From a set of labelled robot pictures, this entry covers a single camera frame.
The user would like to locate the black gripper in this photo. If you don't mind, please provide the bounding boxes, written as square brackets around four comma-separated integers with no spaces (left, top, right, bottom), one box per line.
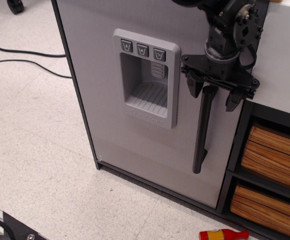
[181,54,260,112]

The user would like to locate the black door handle bar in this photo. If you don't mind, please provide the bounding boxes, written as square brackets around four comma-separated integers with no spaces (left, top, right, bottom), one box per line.
[192,85,215,174]

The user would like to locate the grey toy fridge door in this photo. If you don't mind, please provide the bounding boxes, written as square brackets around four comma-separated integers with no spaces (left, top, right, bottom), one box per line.
[54,0,270,209]

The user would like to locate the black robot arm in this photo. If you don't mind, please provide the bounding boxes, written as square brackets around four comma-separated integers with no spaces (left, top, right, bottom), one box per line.
[175,0,263,112]

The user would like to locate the grey ice water dispenser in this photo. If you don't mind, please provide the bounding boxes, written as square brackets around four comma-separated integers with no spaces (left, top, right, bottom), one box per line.
[113,28,181,129]

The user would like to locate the dark grey toy kitchen cabinet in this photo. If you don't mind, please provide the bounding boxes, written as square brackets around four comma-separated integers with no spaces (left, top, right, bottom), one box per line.
[50,0,290,240]

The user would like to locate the upper wooden striped basket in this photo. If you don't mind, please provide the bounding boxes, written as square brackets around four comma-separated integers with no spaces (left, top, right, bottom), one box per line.
[241,123,290,187]

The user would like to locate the wooden striped basket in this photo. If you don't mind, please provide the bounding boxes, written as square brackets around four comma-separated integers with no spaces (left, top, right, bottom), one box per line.
[241,123,290,187]
[230,185,290,237]

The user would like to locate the lower wooden striped basket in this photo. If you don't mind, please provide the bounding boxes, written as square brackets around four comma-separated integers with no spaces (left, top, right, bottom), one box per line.
[230,185,290,237]

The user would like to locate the red toy ketchup bottle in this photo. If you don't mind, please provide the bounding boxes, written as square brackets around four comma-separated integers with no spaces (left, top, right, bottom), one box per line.
[199,229,249,240]

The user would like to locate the black caster wheel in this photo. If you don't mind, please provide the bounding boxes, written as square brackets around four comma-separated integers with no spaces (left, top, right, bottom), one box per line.
[6,0,24,15]

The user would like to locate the black floor cable lower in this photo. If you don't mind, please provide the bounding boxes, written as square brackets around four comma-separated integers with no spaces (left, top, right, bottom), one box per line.
[0,59,71,79]

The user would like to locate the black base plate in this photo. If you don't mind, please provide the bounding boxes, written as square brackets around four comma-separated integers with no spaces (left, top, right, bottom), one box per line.
[2,212,46,240]

